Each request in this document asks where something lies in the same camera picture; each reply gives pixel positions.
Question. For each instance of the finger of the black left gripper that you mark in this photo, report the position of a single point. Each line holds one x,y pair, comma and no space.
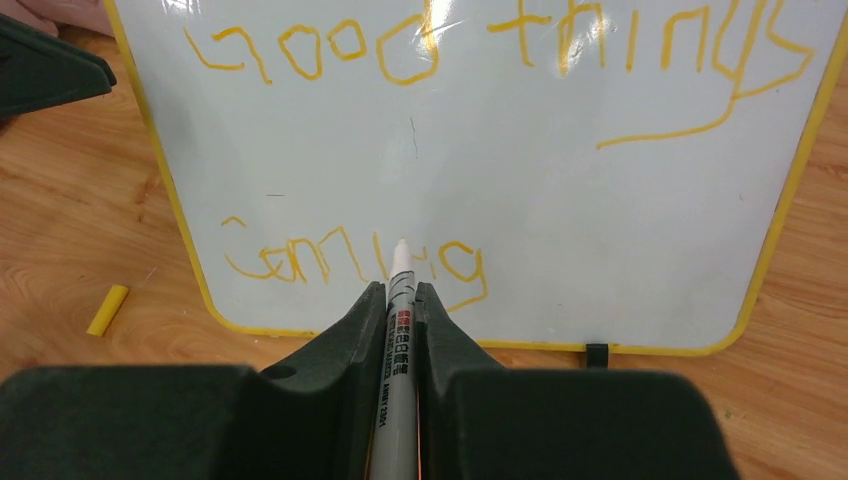
39,71

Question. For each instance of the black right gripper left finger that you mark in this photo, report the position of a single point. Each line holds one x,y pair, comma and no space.
308,416

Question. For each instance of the yellow framed whiteboard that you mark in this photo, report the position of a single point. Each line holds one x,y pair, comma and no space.
564,172

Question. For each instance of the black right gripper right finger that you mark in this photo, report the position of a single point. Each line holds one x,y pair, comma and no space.
482,420

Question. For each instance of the pink cloth shorts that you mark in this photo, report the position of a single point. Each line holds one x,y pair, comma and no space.
49,15

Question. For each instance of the yellow marker cap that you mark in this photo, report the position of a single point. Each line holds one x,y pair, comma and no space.
107,311

